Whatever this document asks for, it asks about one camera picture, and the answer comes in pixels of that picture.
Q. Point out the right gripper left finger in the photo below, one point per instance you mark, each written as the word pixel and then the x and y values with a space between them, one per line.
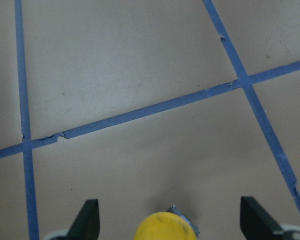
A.
pixel 86 225

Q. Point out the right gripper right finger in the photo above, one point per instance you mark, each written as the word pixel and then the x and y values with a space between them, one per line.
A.
pixel 256 223

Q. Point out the yellow push button switch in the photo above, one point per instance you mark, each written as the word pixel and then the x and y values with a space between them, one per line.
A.
pixel 171 224

